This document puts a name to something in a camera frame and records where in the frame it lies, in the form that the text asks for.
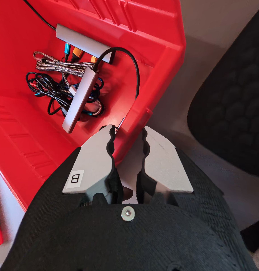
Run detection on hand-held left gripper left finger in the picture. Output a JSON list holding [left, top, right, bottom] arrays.
[[62, 124, 116, 201]]

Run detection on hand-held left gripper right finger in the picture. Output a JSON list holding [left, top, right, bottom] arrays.
[[137, 126, 194, 199]]

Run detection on black hub cable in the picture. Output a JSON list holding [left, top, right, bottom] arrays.
[[92, 47, 141, 133], [22, 0, 57, 30]]

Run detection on black quilted pad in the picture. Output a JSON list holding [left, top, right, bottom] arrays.
[[187, 6, 259, 179]]

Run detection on tangled black cables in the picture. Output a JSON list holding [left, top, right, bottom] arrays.
[[25, 72, 106, 117]]

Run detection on large orange plug cable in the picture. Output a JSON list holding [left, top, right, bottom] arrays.
[[71, 47, 85, 62]]

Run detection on blue plug cable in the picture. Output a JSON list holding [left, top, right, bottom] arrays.
[[63, 42, 71, 62]]

